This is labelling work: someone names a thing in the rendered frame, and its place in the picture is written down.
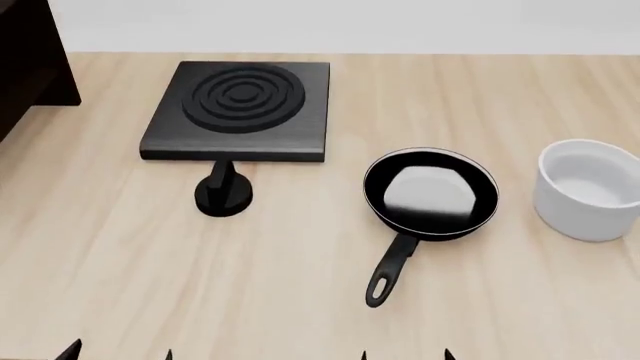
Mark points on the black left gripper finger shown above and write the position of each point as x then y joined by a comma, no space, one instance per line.
70,352
168,355

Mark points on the black frying pan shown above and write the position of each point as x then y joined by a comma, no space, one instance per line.
430,221

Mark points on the dark wooden cabinet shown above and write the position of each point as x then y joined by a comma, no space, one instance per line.
25,67

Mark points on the black stove knob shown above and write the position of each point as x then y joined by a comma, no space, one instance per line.
223,195

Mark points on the white ceramic pot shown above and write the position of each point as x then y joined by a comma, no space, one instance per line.
585,213

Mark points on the black stove burner plate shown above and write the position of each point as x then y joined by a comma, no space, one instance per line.
235,123

